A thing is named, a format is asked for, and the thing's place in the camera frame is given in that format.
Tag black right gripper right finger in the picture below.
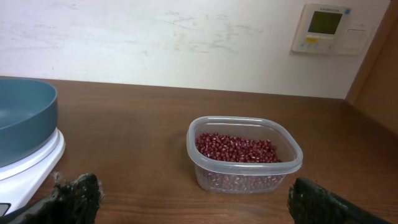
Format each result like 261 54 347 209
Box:
287 177 390 224

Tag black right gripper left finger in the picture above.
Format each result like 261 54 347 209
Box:
1 174 103 224

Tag white digital kitchen scale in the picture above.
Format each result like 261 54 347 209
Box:
0 129 65 217

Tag blue plastic bowl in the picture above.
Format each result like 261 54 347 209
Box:
1 78 58 167

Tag clear plastic container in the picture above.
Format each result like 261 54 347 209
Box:
187 116 303 194

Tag red adzuki beans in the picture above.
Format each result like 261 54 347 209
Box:
195 133 285 193

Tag white wall control panel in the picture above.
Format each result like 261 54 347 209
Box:
291 3 371 55

